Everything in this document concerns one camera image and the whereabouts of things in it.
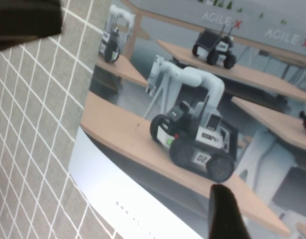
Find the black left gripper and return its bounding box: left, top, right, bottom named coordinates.
left=0, top=0, right=65, bottom=54

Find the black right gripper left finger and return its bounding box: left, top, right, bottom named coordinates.
left=208, top=184, right=253, bottom=239

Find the AgileX robot brochure book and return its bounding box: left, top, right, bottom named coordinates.
left=68, top=0, right=306, bottom=239

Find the grey white-checked tablecloth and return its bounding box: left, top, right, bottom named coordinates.
left=0, top=0, right=118, bottom=239

